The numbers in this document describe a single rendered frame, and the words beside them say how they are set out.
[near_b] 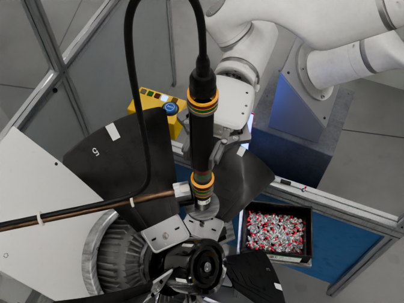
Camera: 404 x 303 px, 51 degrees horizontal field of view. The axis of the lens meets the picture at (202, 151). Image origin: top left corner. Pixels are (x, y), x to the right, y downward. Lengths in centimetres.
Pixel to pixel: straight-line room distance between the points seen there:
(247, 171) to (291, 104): 33
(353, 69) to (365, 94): 166
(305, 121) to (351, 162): 124
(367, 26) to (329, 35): 6
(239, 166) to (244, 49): 38
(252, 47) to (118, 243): 52
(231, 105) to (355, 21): 23
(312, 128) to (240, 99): 68
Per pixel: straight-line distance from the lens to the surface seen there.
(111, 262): 101
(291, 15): 74
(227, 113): 72
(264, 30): 84
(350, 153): 262
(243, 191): 105
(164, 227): 91
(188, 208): 85
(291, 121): 140
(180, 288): 92
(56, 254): 103
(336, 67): 129
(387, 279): 236
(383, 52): 123
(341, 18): 73
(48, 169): 101
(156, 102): 133
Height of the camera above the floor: 210
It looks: 58 degrees down
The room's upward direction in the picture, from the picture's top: straight up
